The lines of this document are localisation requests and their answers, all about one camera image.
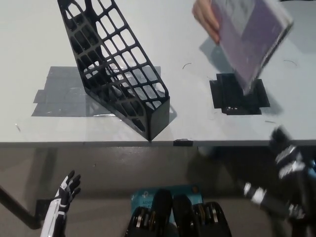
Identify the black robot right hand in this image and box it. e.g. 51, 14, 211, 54
241, 125, 316, 220

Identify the person's bare hand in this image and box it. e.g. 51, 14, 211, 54
192, 0, 221, 45

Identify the purple spiral notebook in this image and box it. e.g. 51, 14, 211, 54
210, 0, 295, 96

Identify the grey tape patch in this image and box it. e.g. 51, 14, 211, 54
30, 65, 163, 119

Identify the black mesh magazine stand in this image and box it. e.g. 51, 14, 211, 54
57, 0, 171, 143

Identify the small black tape piece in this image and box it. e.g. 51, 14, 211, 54
173, 139, 194, 147

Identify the teal cardboard box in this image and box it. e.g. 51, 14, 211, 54
130, 184, 204, 218

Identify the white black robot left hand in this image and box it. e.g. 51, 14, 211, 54
40, 169, 82, 237

